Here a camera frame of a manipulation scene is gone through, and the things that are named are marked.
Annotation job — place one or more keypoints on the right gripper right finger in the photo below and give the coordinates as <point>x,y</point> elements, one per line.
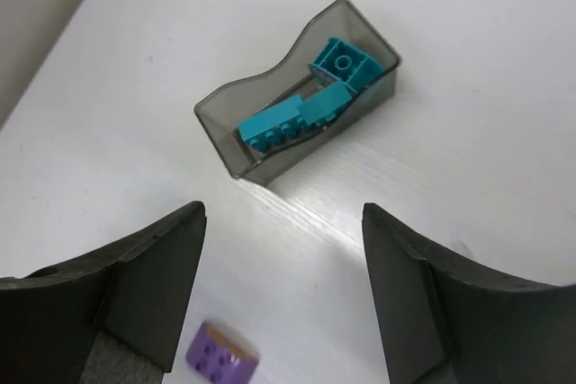
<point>444,318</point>

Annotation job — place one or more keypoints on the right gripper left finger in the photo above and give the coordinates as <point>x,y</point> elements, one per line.
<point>113,314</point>

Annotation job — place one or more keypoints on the purple rounded lego brick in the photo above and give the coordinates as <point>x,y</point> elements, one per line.
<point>219,355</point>

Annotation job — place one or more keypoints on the teal rectangular lego brick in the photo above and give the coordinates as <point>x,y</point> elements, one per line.
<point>274,125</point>

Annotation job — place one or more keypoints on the small teal lego cube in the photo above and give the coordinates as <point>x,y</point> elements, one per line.
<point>325,105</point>

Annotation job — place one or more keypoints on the teal rounded lego brick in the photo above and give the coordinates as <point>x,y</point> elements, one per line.
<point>342,61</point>

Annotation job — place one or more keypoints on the dark smoky plastic container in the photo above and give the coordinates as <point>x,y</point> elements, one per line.
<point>225,108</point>

